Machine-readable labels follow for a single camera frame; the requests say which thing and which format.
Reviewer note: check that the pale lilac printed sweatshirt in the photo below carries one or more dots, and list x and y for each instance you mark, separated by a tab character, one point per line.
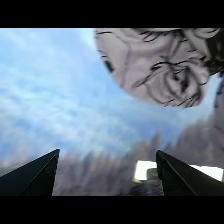
160	63

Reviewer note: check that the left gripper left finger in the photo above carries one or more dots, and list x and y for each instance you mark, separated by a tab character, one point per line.
36	176

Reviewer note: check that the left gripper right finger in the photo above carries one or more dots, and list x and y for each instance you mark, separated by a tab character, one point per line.
181	178

